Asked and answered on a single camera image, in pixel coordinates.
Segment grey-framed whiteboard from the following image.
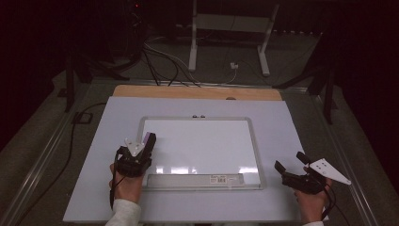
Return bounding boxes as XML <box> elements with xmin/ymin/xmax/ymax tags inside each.
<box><xmin>136</xmin><ymin>116</ymin><xmax>264</xmax><ymax>191</ymax></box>

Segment white metal stand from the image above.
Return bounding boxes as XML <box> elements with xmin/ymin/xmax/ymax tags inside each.
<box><xmin>187</xmin><ymin>0</ymin><xmax>280</xmax><ymax>77</ymax></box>

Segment long black floor cable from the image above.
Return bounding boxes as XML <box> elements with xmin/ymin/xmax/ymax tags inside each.
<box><xmin>15</xmin><ymin>102</ymin><xmax>107</xmax><ymax>226</ymax></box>

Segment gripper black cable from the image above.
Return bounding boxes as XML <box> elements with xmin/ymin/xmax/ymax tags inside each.
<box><xmin>322</xmin><ymin>183</ymin><xmax>351</xmax><ymax>226</ymax></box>
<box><xmin>108</xmin><ymin>146</ymin><xmax>127</xmax><ymax>211</ymax></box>

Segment black floor socket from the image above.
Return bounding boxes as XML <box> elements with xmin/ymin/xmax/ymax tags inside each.
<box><xmin>72</xmin><ymin>111</ymin><xmax>93</xmax><ymax>124</ymax></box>

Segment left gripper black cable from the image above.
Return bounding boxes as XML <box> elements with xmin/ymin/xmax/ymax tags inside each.
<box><xmin>108</xmin><ymin>146</ymin><xmax>127</xmax><ymax>211</ymax></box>

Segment black tripod stand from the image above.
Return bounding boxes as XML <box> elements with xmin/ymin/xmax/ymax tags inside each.
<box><xmin>272</xmin><ymin>31</ymin><xmax>339</xmax><ymax>125</ymax></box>
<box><xmin>64</xmin><ymin>53</ymin><xmax>130</xmax><ymax>113</ymax></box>

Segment person's right hand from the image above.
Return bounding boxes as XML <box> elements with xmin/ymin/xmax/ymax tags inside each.
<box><xmin>294</xmin><ymin>166</ymin><xmax>333</xmax><ymax>224</ymax></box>

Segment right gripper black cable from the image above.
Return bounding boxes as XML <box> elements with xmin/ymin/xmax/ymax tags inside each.
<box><xmin>322</xmin><ymin>183</ymin><xmax>351</xmax><ymax>226</ymax></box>

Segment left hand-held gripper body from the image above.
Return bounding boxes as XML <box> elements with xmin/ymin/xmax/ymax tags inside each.
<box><xmin>116</xmin><ymin>137</ymin><xmax>153</xmax><ymax>178</ymax></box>

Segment person's left hand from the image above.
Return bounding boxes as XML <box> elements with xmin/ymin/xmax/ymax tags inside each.
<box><xmin>108</xmin><ymin>163</ymin><xmax>145</xmax><ymax>204</ymax></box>

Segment white table cover sheet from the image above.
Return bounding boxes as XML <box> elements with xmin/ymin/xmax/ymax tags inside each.
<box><xmin>62</xmin><ymin>96</ymin><xmax>330</xmax><ymax>224</ymax></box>

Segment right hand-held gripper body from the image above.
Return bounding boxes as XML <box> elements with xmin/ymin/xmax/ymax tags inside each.
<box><xmin>280</xmin><ymin>157</ymin><xmax>352</xmax><ymax>195</ymax></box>

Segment white floor cable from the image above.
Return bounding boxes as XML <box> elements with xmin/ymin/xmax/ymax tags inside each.
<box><xmin>144</xmin><ymin>41</ymin><xmax>237</xmax><ymax>87</ymax></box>

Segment bundle of black cables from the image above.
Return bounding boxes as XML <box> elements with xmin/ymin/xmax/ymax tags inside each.
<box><xmin>141</xmin><ymin>46</ymin><xmax>201</xmax><ymax>88</ymax></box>

